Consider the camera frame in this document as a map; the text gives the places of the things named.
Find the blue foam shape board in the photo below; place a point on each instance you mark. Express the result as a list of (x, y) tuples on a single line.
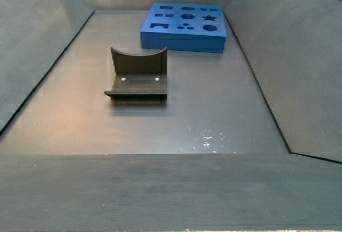
[(185, 27)]

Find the black cradle fixture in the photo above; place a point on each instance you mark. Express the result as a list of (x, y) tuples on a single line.
[(140, 74)]

